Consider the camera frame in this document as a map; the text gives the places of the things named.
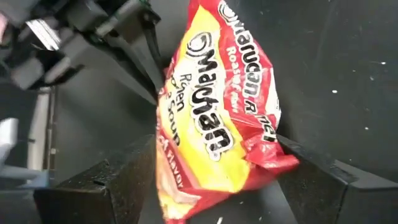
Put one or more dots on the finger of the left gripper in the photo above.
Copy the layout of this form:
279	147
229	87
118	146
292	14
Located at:
153	43
124	65

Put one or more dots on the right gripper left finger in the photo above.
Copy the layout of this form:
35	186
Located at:
109	189

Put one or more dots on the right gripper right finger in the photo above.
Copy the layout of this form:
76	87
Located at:
335	196

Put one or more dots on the red beef ramen pack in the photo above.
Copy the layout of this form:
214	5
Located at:
214	124

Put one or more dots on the silver metal post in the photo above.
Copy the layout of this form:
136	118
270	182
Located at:
40	130

